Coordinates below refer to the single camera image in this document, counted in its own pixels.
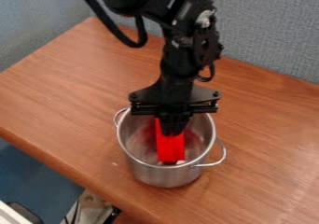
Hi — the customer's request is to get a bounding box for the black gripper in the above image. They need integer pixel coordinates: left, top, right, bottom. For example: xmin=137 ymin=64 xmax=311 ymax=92
xmin=128 ymin=47 xmax=222 ymax=136

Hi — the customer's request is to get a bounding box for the red plastic block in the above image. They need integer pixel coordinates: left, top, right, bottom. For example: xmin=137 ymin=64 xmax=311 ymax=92
xmin=155 ymin=119 xmax=185 ymax=163

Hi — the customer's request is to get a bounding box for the stainless steel pot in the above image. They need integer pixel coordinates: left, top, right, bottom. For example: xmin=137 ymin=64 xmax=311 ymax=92
xmin=113 ymin=107 xmax=227 ymax=188

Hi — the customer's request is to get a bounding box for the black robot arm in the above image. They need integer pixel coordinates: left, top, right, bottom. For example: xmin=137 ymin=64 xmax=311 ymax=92
xmin=103 ymin=0 xmax=223 ymax=135

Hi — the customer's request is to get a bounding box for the white black object at corner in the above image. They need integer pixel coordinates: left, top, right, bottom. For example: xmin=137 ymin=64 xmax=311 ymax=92
xmin=0 ymin=201 xmax=44 ymax=224

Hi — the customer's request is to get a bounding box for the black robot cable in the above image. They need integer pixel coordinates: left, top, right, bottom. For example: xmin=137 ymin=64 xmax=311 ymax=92
xmin=72 ymin=0 xmax=149 ymax=49

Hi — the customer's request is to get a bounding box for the metal table leg bracket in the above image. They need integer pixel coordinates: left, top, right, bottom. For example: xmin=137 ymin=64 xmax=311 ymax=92
xmin=61 ymin=189 xmax=121 ymax=224

